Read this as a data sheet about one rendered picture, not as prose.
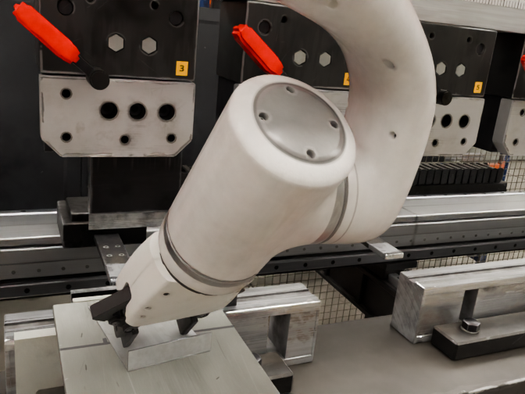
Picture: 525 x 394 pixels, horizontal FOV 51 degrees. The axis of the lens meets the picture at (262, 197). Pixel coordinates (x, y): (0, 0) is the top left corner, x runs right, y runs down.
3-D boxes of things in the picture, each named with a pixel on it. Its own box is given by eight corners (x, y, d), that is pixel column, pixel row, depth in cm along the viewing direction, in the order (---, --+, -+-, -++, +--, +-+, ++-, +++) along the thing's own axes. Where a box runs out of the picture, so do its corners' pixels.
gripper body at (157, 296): (251, 198, 48) (208, 257, 56) (137, 209, 43) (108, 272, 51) (282, 277, 45) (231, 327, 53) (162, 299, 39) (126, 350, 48)
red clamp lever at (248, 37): (248, 20, 53) (308, 90, 58) (233, 19, 57) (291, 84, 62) (236, 34, 53) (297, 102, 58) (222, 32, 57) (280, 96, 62)
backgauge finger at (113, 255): (73, 298, 66) (73, 259, 65) (56, 222, 89) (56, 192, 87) (172, 288, 71) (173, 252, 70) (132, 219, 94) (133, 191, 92)
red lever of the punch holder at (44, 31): (22, -3, 45) (114, 80, 50) (21, -3, 49) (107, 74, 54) (7, 12, 45) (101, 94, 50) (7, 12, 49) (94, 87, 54)
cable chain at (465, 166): (353, 187, 121) (356, 170, 120) (340, 180, 126) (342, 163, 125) (501, 183, 139) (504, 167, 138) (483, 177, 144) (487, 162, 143)
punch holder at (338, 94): (234, 156, 62) (248, 0, 57) (210, 140, 69) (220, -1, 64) (349, 156, 68) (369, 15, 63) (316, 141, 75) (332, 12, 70)
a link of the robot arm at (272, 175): (267, 187, 46) (160, 181, 42) (350, 77, 37) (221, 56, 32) (292, 279, 42) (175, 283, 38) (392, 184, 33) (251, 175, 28)
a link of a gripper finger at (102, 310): (174, 268, 47) (178, 289, 52) (82, 295, 45) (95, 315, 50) (177, 281, 47) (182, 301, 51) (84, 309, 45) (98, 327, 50)
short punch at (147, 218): (90, 233, 61) (90, 148, 59) (87, 226, 63) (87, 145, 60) (177, 227, 66) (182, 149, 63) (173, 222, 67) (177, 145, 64)
